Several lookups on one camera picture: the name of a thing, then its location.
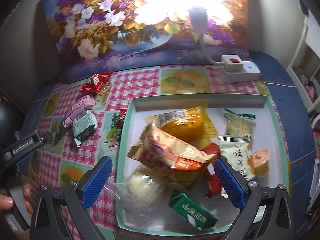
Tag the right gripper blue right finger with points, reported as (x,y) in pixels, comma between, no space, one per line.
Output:
(233,182)

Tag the light green snack packet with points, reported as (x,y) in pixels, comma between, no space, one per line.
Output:
(84,126)

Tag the white chair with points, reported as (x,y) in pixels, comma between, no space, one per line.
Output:
(304,66)

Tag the flower vase painting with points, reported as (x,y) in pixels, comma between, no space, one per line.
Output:
(93,36)

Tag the red snack packet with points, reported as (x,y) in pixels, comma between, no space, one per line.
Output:
(213,183)

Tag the round cracker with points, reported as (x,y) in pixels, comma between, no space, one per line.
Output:
(239,125)

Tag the white cream calligraphy packet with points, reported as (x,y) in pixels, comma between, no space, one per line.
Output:
(237,152)

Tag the purple strawberry bread packet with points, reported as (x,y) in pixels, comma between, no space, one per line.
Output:
(85,103)

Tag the teal white cardboard box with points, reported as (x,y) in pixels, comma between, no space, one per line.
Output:
(267,134)

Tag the beige orange bread packet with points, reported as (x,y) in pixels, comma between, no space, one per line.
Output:
(169,156)

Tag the orange jelly cup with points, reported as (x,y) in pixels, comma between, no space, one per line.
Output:
(258,162)

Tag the yellow orange cake packet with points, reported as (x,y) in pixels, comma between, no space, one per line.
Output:
(185,124)

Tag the round bun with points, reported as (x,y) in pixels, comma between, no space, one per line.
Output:
(140,194)

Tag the white power strip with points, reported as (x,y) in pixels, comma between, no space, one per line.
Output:
(249,72)

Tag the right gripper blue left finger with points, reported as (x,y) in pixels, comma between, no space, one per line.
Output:
(93,181)

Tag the checkered fruit tablecloth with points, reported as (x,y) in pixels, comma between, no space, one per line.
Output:
(55,98)

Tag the blue bedsheet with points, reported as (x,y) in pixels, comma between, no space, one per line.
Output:
(298,133)

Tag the small red candy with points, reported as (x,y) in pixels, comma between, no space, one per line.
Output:
(120,118)

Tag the dark green snack packet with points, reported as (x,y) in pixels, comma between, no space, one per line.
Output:
(192,212)

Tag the red shiny snack bag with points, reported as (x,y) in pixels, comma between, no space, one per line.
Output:
(96,82)

